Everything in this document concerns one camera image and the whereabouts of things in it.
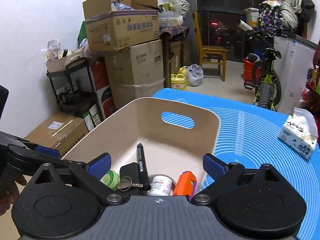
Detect beige box of clutter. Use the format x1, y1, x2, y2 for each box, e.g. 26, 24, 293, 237
45, 49, 84, 73

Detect green and black bicycle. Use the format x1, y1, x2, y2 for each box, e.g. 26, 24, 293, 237
237, 20, 288, 112

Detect flat brown cardboard box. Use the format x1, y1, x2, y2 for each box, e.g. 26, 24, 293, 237
24, 112, 89, 157

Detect red bucket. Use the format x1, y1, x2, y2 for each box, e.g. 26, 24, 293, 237
243, 57, 261, 88

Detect wooden chair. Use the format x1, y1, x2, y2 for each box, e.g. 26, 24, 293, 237
193, 11, 229, 82

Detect white chest freezer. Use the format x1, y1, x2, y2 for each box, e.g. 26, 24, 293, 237
273, 32, 318, 114

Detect red paper bag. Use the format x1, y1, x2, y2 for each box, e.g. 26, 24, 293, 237
91, 61, 109, 91

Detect white medicine bottle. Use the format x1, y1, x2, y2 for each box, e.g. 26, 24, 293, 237
147, 175, 175, 197

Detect white tissue pack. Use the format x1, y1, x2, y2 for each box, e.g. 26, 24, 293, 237
278, 107, 319, 160

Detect beige plastic bin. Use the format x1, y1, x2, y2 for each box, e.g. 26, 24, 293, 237
61, 97, 220, 197

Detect table with patterned cloth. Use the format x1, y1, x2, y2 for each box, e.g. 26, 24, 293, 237
159, 25, 190, 80

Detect pack of water bottles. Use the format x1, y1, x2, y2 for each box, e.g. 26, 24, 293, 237
158, 11, 185, 27

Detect orange utility knife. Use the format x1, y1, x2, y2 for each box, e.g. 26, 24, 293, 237
173, 171, 198, 202

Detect red and white appliance box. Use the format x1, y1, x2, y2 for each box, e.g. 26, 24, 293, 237
96, 85, 117, 119

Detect blue silicone mat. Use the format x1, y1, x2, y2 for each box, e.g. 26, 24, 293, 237
152, 88, 320, 238

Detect person's left hand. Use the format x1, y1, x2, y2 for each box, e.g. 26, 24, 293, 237
0, 175, 27, 216

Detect tall printed cardboard box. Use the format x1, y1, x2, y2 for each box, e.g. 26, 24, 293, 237
104, 39, 165, 88

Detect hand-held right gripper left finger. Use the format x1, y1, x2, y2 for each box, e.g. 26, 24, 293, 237
32, 152, 131, 206

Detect amber drink bottle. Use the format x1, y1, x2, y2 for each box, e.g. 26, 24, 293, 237
310, 65, 320, 91

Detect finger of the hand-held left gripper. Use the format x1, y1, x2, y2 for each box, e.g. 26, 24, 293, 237
7, 144, 87, 178
0, 131, 62, 160

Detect silver keys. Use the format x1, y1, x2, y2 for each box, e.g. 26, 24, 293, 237
117, 176, 144, 192

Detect large yellow detergent jug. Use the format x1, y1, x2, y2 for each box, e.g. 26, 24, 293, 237
170, 74, 188, 91

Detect white plastic bag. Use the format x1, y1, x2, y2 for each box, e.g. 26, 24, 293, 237
186, 64, 204, 87

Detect green tape roll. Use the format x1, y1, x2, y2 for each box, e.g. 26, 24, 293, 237
100, 170, 121, 191

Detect open brown cardboard box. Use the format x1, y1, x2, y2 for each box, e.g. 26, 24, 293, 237
82, 0, 160, 52

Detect green and white small boxes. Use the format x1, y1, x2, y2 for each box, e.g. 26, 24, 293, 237
83, 103, 103, 132

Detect black key fob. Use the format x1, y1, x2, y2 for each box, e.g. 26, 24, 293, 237
119, 162, 142, 183

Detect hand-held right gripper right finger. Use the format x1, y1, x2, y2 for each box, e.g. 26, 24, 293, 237
194, 153, 279, 204

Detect floral fabric bag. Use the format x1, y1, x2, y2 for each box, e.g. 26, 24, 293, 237
257, 1, 283, 33

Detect black marker pen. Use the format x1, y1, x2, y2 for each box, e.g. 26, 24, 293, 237
136, 143, 152, 191

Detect plastic-wrapped cardboard box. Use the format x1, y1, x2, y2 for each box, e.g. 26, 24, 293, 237
112, 79, 166, 110

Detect black metal rack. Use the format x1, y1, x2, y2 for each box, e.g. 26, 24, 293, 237
46, 57, 101, 120

